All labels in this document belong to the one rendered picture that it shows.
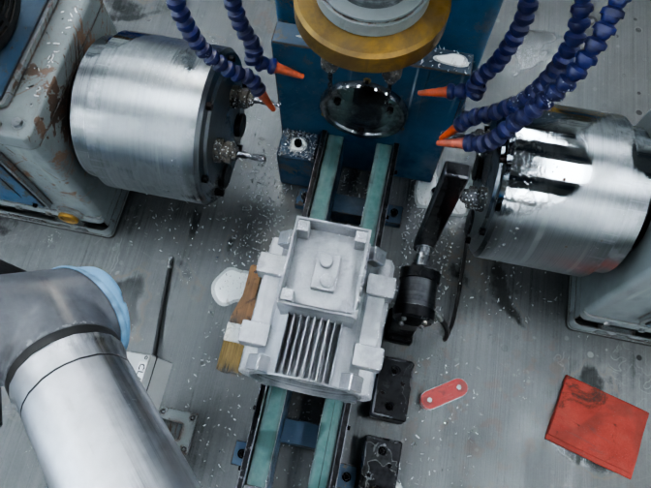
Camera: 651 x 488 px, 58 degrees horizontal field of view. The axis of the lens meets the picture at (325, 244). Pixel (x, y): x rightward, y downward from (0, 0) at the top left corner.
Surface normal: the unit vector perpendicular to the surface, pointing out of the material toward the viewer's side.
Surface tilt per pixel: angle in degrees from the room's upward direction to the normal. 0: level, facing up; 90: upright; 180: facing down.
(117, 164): 70
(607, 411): 0
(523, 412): 0
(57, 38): 0
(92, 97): 24
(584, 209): 39
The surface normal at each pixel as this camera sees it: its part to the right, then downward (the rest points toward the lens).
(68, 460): -0.42, -0.36
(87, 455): -0.20, -0.56
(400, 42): 0.00, -0.36
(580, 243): -0.18, 0.64
